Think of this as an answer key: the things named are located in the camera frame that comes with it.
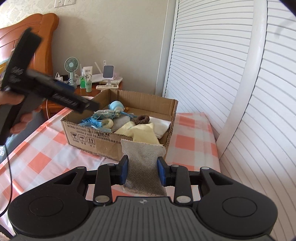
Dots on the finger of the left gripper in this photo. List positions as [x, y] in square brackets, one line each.
[69, 99]
[64, 86]

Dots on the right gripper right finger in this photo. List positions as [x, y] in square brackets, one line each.
[176, 176]

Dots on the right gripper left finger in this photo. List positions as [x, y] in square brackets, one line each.
[107, 176]

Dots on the blue face mask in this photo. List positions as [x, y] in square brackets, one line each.
[106, 130]

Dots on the blue tasselled sachet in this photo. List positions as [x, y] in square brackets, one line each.
[99, 115]

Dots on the grey fabric pouch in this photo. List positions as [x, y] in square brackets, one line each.
[121, 121]
[142, 176]

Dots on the cream hair scrunchie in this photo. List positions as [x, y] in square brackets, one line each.
[107, 123]

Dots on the blue round plush toy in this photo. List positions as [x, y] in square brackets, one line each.
[116, 106]

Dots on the yellow cleaning cloth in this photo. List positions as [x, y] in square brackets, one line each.
[142, 133]

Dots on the white cloth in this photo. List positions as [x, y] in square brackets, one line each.
[160, 126]

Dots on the brown hair scrunchie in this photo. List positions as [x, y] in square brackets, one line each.
[141, 120]

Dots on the person left hand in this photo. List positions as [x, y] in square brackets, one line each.
[17, 111]

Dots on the green bottle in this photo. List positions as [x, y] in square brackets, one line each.
[82, 81]

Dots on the white power strip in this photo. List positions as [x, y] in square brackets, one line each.
[62, 78]

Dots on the green mini desk fan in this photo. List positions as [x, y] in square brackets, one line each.
[71, 66]

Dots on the white remote control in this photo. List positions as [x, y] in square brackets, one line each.
[105, 87]

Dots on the brown cardboard box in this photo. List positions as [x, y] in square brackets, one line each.
[109, 144]

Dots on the yellow blue cardboard bag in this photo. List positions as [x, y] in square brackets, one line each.
[3, 65]

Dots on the phone on white stand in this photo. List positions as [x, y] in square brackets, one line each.
[108, 72]

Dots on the wooden bed headboard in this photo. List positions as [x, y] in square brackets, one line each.
[34, 33]

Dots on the checkered orange white tablecloth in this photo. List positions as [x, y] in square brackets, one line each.
[45, 154]

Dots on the white louvered closet doors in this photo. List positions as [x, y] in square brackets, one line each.
[234, 61]

